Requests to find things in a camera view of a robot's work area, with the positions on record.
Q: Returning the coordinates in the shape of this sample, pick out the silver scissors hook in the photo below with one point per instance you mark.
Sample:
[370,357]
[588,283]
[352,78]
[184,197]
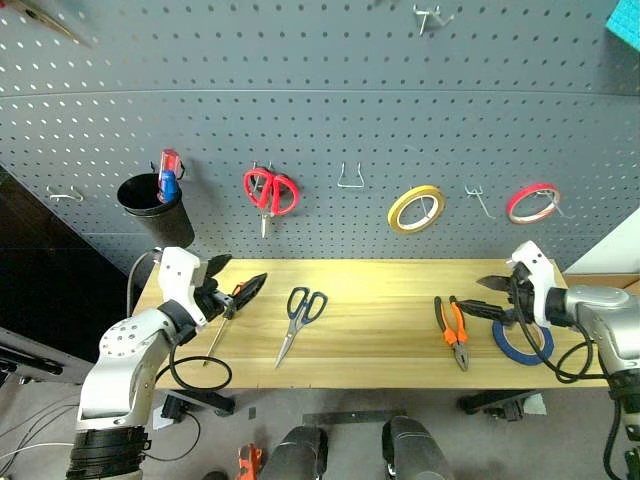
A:
[256,164]

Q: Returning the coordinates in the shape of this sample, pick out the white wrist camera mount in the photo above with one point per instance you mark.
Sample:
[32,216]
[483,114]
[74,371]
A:
[537,275]
[177,272]

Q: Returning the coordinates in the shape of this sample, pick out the silver yellow tape hook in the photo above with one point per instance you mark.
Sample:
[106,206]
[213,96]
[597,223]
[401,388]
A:
[425,207]

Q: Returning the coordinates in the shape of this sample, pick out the red tape roll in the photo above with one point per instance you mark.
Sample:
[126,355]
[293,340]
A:
[517,216]

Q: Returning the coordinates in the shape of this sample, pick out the flat silver pegboard hook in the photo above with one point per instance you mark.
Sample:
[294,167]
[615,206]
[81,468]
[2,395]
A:
[65,192]

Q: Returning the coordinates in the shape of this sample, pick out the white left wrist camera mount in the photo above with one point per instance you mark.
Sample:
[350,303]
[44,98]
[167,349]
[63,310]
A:
[177,272]

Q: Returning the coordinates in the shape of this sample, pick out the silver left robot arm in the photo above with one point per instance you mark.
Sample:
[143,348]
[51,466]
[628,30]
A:
[125,360]

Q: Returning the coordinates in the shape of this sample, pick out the teal foam block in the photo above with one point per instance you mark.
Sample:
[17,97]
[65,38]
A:
[625,25]

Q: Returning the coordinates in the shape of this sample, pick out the silver red tape hook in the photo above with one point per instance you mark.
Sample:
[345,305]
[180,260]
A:
[555,205]

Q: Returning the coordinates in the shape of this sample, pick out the yellow tape roll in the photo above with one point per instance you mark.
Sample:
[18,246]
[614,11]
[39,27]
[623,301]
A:
[400,220]

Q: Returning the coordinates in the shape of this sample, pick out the white black power box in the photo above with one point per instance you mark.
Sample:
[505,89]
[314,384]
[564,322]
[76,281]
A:
[170,410]

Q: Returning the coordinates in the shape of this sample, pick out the dark rounded shape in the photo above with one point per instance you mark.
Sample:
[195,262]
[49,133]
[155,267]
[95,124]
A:
[297,452]
[412,450]

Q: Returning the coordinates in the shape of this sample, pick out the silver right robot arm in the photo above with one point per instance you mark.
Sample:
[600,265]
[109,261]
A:
[607,320]

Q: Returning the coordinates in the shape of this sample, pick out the black round cup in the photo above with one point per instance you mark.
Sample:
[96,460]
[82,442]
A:
[162,222]

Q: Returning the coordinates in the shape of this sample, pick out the silver double prong hook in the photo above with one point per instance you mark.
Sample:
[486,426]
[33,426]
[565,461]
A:
[425,17]
[482,205]

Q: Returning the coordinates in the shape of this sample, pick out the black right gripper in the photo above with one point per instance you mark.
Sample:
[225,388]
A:
[520,292]

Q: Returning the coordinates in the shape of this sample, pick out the blurred hanging hand tool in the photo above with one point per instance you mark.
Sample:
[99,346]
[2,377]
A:
[47,22]

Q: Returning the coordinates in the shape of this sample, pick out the blue tape roll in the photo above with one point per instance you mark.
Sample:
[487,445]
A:
[505,347]

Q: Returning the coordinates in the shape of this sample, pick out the grey metal pegboard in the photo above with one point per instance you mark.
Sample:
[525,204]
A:
[320,100]

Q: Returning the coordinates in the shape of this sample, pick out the black table foot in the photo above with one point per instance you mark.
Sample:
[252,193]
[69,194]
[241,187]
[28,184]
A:
[492,402]
[212,400]

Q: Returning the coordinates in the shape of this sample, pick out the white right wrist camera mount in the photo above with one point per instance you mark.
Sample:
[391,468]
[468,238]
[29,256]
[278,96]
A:
[537,275]

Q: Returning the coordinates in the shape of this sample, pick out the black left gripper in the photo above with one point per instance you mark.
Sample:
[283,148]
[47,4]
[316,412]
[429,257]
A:
[212,300]

